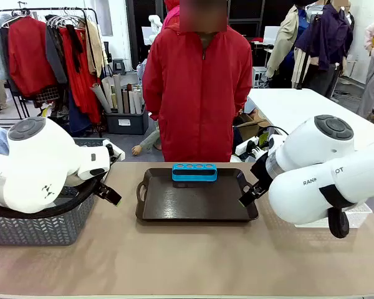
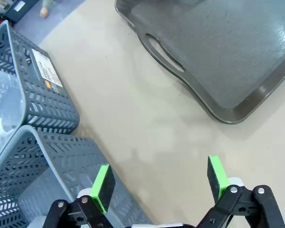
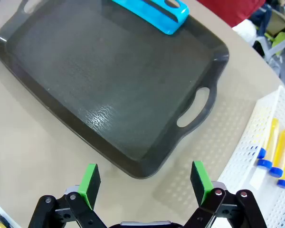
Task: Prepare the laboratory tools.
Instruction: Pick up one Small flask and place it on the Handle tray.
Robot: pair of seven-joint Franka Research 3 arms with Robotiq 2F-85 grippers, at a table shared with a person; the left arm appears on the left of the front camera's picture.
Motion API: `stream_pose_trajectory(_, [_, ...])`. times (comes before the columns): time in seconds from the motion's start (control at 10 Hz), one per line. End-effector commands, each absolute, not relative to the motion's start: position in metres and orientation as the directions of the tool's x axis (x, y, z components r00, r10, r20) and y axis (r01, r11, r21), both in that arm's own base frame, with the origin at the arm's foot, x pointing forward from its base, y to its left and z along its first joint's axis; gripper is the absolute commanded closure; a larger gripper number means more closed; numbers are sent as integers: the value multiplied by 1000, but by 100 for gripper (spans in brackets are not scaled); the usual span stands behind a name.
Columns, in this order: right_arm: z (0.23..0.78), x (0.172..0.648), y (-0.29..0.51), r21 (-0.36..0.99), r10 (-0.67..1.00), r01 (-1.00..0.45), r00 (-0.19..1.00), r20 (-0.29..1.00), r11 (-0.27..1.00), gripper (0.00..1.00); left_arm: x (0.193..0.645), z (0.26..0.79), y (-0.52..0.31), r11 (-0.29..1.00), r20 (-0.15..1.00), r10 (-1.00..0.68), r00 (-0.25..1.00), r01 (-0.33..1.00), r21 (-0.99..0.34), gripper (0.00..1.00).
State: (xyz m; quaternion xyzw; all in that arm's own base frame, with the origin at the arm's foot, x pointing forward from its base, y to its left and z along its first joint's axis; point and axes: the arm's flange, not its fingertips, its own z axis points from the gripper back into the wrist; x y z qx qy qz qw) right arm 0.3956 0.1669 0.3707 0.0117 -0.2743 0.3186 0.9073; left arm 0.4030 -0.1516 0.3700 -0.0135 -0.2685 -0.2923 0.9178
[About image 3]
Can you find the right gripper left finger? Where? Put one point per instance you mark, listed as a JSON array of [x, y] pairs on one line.
[[89, 187]]

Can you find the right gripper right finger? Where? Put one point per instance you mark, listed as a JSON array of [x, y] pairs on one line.
[[200, 185]]

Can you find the white perforated plastic basket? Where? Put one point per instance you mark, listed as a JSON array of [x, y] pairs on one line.
[[242, 154]]

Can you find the black plastic serving tray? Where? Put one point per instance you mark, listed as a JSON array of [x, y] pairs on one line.
[[97, 83]]

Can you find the green plastic object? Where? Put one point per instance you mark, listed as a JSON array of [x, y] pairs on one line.
[[281, 38]]

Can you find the blue test tube rack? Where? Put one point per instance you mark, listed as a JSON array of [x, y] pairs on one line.
[[156, 16]]

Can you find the person in red jacket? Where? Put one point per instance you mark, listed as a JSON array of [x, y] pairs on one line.
[[228, 12]]

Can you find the brown cardboard box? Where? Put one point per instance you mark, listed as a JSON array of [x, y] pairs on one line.
[[278, 23]]

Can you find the white mount with yellow part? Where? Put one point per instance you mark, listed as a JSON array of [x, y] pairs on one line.
[[0, 218]]

